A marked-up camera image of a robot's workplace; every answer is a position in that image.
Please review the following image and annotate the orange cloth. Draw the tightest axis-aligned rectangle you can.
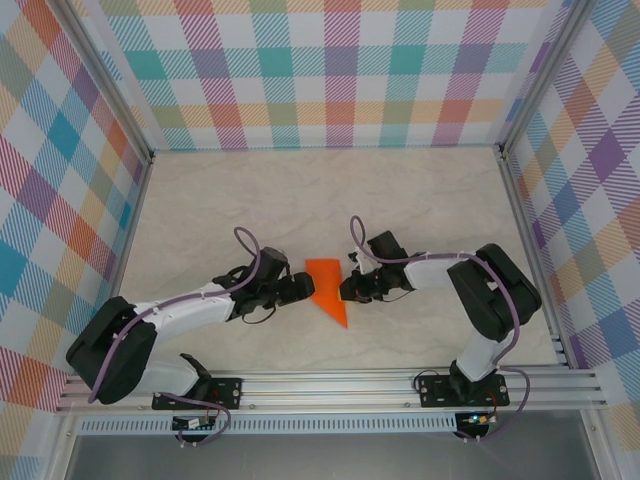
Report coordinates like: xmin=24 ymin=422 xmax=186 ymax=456
xmin=305 ymin=258 xmax=349 ymax=330

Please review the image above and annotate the long aluminium mounting rail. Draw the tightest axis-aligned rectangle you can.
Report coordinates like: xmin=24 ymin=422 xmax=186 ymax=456
xmin=55 ymin=370 xmax=609 ymax=414

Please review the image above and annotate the perforated grey cable duct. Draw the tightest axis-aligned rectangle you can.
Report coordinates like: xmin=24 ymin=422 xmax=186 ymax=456
xmin=77 ymin=417 xmax=459 ymax=435

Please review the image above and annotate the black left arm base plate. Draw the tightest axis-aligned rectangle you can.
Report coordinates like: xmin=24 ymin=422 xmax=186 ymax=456
xmin=152 ymin=377 xmax=245 ymax=411

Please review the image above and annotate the small dark circuit board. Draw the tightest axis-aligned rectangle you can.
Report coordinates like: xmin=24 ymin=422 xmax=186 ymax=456
xmin=172 ymin=415 xmax=217 ymax=432

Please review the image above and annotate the aluminium frame post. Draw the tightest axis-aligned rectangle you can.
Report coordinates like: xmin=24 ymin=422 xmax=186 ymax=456
xmin=492 ymin=0 xmax=596 ymax=156
xmin=57 ymin=0 xmax=156 ymax=166

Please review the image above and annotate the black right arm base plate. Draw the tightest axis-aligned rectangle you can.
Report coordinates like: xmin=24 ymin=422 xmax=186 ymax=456
xmin=417 ymin=374 xmax=510 ymax=409

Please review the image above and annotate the aluminium side rail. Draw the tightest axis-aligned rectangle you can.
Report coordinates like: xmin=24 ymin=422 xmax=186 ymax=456
xmin=492 ymin=147 xmax=574 ymax=371
xmin=97 ymin=152 xmax=156 ymax=374

